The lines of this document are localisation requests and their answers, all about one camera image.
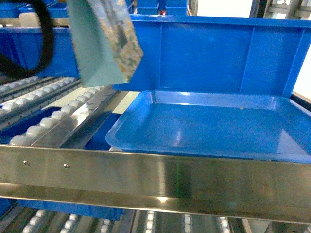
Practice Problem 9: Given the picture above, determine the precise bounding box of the black cable loop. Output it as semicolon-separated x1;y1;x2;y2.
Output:
0;0;54;79

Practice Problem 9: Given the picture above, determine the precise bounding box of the white roller track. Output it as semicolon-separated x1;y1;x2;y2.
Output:
9;86;115;147

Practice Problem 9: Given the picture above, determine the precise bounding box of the blue crate on left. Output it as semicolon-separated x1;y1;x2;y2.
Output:
0;27;79;78

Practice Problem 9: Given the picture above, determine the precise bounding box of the blue plastic tray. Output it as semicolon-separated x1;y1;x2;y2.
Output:
106;91;311;164

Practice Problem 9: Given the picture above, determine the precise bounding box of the large blue crate behind tray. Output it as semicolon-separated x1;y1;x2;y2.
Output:
115;15;311;98

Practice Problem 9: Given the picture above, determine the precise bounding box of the flower gift bag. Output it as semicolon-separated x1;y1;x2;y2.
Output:
67;0;143;87

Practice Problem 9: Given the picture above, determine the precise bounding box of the stainless steel front rail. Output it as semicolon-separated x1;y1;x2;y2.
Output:
0;145;311;224

